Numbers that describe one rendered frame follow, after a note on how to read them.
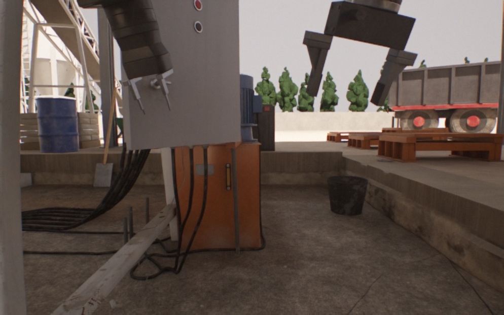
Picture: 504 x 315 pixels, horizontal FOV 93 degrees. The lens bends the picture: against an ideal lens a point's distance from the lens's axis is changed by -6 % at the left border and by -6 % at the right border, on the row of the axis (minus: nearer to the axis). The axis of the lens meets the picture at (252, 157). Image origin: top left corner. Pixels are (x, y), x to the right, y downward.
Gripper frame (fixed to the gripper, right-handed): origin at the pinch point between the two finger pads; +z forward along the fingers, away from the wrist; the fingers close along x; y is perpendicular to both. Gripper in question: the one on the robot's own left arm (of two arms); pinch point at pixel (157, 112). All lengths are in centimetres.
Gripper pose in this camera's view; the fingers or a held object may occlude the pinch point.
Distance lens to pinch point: 49.6
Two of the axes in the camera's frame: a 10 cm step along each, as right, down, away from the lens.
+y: 1.0, -5.0, 8.6
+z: 1.8, 8.6, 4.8
